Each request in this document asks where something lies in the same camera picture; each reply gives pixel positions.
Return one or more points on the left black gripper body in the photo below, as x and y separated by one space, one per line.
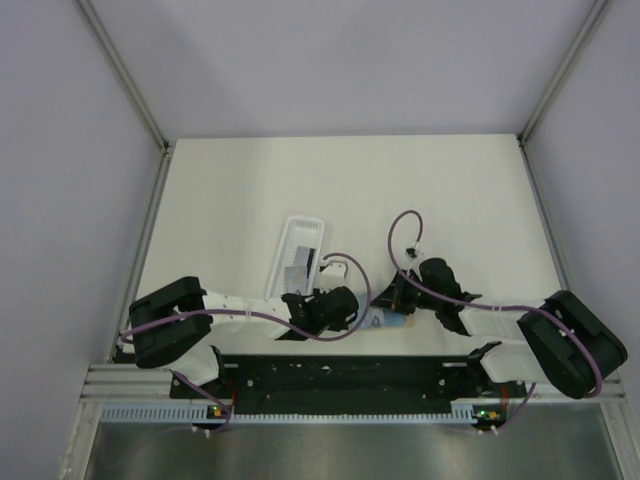
335 327

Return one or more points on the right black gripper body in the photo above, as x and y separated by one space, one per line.
426 300

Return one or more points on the beige card holder wallet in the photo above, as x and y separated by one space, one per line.
394 320

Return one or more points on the clear plastic card tray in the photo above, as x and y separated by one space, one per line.
298 231

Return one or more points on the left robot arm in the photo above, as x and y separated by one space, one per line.
168 327

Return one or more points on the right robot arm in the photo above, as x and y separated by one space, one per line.
558 340

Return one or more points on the striped card in tray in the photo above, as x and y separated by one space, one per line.
297 277

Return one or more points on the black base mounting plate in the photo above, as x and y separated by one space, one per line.
334 385

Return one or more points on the right aluminium frame post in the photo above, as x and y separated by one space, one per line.
597 13

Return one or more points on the aluminium frame post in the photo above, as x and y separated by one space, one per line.
120 71
597 13

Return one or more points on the left aluminium frame post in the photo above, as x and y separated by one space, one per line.
120 71

